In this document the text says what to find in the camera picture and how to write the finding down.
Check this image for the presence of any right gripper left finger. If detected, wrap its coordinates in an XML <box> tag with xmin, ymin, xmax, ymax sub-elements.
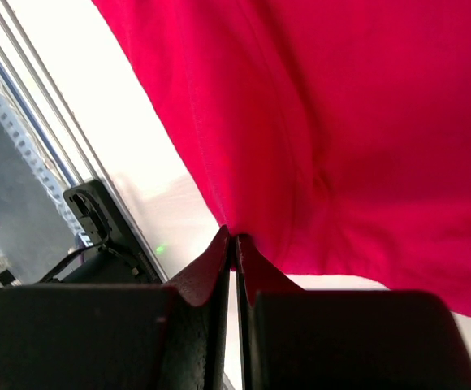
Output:
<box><xmin>0</xmin><ymin>227</ymin><xmax>231</xmax><ymax>389</ymax></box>

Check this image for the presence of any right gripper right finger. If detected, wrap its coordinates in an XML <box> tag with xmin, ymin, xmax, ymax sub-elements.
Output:
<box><xmin>234</xmin><ymin>236</ymin><xmax>471</xmax><ymax>389</ymax></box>

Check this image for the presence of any magenta t shirt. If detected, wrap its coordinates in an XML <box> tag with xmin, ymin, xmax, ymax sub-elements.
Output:
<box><xmin>96</xmin><ymin>1</ymin><xmax>471</xmax><ymax>317</ymax></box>

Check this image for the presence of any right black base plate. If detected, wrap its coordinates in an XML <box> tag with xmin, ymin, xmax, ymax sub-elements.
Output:
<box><xmin>40</xmin><ymin>179</ymin><xmax>163</xmax><ymax>284</ymax></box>

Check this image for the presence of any slotted grey cable duct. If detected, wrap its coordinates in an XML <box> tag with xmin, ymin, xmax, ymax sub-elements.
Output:
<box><xmin>0</xmin><ymin>88</ymin><xmax>89</xmax><ymax>244</ymax></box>

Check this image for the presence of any aluminium front rail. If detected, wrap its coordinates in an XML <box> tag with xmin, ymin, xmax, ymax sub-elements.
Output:
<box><xmin>0</xmin><ymin>1</ymin><xmax>168</xmax><ymax>281</ymax></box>

